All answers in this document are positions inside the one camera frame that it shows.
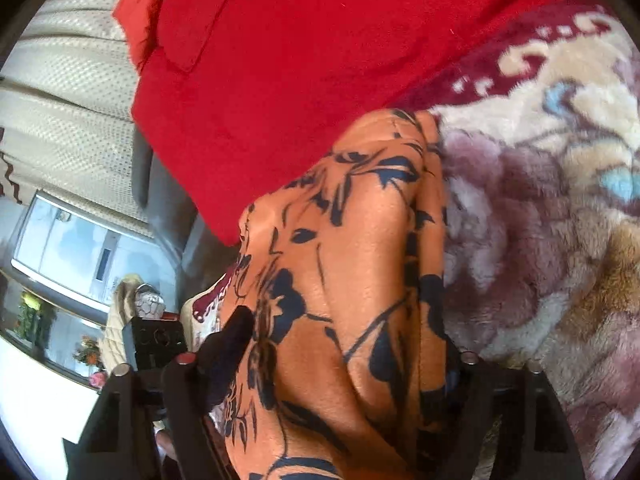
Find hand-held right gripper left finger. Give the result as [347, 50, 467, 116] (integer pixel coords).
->
[62, 305, 256, 480]

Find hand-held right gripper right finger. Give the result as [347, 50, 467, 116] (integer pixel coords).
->
[439, 344, 587, 480]

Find orange black floral garment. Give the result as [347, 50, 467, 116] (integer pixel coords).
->
[207, 107, 462, 480]

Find white patterned vase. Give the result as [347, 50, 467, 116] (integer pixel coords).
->
[134, 284, 167, 320]

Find orange artificial flowers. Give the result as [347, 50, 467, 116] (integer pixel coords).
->
[74, 336, 107, 377]

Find yellow artificial flowers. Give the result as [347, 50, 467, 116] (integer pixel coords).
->
[17, 294, 52, 338]

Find window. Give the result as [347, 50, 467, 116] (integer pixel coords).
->
[11, 189, 123, 293]

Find maroon cream patterned plush blanket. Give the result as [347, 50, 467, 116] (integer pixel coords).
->
[181, 0, 640, 480]

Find beige textured curtain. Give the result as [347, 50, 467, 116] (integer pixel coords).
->
[0, 0, 168, 242]

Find red cloth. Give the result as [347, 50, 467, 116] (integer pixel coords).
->
[112, 0, 582, 249]

